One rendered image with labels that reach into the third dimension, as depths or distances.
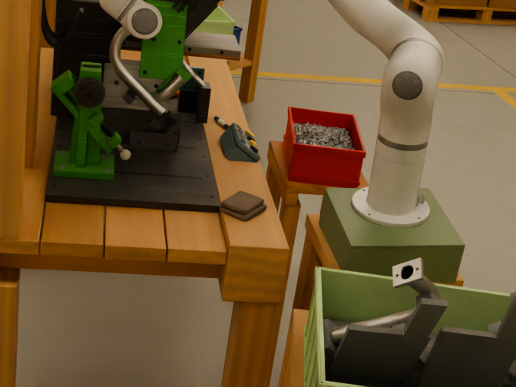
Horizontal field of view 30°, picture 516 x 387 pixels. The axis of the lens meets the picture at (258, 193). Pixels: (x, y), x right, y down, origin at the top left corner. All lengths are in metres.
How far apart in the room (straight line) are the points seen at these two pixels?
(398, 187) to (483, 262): 2.16
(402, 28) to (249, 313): 0.75
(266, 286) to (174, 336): 1.26
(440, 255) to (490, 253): 2.25
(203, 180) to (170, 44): 0.40
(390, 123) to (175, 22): 0.73
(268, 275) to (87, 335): 1.32
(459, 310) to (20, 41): 1.06
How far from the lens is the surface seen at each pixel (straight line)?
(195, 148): 2.67
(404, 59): 2.12
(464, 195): 5.05
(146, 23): 2.30
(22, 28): 1.99
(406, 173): 2.27
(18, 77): 2.02
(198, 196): 2.39
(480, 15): 8.85
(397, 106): 2.16
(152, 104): 2.63
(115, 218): 2.29
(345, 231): 2.24
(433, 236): 2.29
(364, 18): 2.16
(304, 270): 2.53
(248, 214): 2.30
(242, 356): 2.35
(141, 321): 3.53
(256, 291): 2.25
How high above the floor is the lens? 1.92
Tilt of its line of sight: 25 degrees down
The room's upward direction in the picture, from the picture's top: 9 degrees clockwise
